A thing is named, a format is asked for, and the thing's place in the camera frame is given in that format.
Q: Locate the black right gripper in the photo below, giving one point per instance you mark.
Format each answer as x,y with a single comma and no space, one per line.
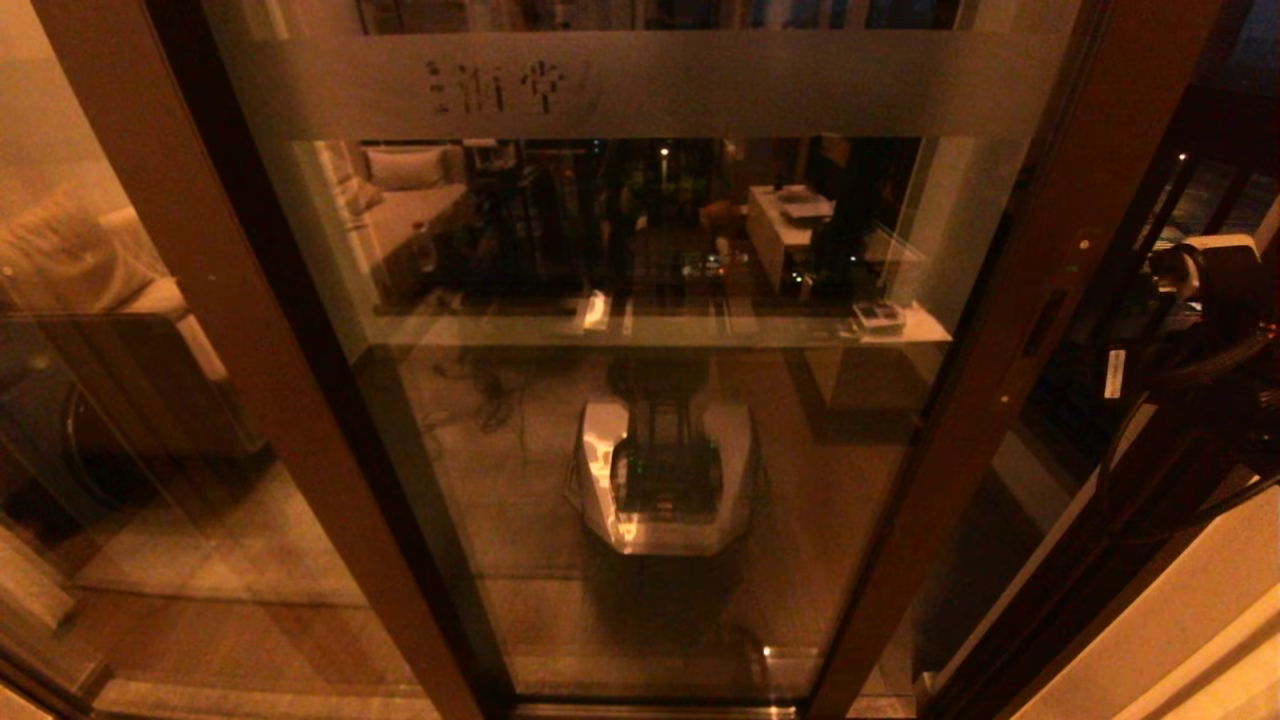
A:
1235,330

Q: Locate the brown-framed sliding glass door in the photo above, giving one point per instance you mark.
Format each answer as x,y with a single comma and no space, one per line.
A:
1100,150

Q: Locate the black balcony railing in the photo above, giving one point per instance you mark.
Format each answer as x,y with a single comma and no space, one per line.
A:
1220,190

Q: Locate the dark brown door jamb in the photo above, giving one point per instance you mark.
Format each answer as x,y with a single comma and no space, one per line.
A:
1080,620

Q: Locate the brown-framed fixed glass panel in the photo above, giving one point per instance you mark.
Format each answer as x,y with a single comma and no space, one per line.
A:
250,330

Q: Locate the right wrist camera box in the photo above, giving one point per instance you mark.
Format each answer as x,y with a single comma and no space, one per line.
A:
1115,372

